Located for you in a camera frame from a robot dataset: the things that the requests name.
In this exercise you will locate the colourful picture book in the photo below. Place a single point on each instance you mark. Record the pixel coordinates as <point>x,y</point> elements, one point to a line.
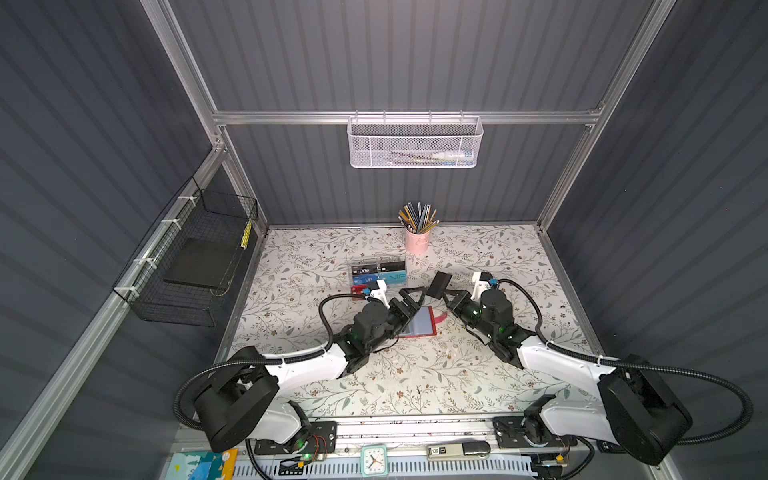
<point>202,465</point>

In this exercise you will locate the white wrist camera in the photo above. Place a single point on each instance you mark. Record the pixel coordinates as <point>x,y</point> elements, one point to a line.
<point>482,281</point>
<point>378,290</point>

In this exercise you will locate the pens in white basket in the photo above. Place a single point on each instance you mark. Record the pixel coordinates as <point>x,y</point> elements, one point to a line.
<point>449,157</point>

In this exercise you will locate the blue card in organizer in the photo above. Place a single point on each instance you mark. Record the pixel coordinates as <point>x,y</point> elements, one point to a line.
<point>363,279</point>

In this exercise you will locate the yellow tag on basket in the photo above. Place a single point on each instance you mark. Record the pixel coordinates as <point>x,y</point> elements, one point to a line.
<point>246,235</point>

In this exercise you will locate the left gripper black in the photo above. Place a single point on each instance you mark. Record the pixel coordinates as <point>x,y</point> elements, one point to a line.
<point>404,315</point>

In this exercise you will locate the clear acrylic card organizer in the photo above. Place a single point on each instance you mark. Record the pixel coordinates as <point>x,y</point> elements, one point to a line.
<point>372,265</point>

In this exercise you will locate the black card in organizer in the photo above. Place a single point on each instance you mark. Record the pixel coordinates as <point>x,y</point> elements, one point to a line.
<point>389,266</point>

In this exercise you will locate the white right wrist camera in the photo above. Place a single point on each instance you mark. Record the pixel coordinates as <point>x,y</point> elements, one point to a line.
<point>482,281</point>

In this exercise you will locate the dark grey credit card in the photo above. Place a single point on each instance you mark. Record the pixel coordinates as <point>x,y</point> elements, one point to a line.
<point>438,285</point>

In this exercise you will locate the red leather card holder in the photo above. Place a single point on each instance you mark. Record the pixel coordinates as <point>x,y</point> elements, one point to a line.
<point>438,316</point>

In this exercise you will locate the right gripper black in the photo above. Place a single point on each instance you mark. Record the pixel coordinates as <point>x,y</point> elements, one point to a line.
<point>456,305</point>

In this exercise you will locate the silver black usb device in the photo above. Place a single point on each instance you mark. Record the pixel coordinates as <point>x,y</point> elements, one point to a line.
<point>463,450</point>

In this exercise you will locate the teal card in organizer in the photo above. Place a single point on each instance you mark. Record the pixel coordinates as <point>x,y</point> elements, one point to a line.
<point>394,277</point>

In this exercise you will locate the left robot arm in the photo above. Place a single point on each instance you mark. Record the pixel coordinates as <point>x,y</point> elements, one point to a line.
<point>247,396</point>

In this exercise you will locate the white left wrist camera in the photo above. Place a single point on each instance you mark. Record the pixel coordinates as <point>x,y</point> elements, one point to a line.
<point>378,290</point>

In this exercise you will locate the red card in organizer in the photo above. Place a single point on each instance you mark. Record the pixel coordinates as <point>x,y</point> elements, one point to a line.
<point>361,289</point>

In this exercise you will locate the small teal desk clock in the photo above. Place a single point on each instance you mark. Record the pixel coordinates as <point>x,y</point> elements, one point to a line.
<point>374,461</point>

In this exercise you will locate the white wire wall basket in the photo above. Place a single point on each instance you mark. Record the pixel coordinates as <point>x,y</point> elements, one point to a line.
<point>372,138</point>

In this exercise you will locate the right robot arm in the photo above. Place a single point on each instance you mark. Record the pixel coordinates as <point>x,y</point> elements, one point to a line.
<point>628,407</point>

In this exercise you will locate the coloured pencils bundle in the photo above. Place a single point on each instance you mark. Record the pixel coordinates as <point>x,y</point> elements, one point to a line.
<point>418,219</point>

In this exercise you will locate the pink pencil cup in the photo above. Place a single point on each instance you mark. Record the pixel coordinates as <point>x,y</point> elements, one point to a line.
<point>417,243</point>

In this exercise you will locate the black wire side basket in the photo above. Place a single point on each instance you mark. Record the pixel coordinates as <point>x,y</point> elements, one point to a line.
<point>190,269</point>

